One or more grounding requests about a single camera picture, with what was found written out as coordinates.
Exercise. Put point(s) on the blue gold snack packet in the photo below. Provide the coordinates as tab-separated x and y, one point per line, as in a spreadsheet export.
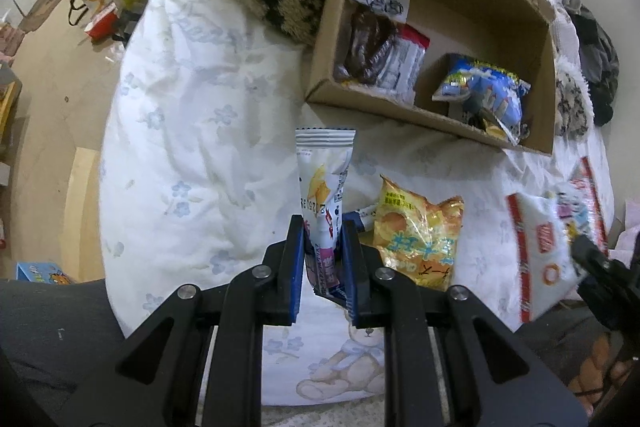
492	129

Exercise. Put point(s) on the cardboard box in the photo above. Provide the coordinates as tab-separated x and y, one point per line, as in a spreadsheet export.
450	7

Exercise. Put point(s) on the red box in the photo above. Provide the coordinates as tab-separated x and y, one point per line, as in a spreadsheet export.
102	22

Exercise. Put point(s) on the white floral bed sheet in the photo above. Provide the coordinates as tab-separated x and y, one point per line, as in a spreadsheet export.
200	157

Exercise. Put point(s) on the white brown snack packet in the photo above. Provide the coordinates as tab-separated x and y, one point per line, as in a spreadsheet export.
367	42

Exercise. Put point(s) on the person's grey trousers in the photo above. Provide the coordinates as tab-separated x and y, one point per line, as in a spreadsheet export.
50	337

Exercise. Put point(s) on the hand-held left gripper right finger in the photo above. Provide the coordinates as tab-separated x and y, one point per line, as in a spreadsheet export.
350	279

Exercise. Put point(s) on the small red white snack packet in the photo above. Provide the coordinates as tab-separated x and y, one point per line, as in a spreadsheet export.
405	62

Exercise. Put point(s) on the light wooden board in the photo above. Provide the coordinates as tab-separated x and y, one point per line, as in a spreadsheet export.
82	207

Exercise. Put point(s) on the blue cartoon snack packet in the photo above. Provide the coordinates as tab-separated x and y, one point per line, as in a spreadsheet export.
485	87

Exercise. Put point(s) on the yellow snack packet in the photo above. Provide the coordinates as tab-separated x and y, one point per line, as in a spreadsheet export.
415	237

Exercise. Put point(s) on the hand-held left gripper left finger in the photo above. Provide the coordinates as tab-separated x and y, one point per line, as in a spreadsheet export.
297	269

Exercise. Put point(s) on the white orange snack bag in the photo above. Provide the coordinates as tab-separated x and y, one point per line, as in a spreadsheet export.
545	247

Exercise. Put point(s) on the white snack stick packet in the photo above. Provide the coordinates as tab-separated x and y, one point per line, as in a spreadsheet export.
320	187

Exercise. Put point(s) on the blue cartoon box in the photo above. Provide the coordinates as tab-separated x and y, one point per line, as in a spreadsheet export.
40	272

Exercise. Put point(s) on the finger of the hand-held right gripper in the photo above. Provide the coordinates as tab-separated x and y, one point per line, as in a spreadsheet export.
590	257

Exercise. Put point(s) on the dark clothes pile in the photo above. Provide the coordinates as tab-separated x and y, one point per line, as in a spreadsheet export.
597	57

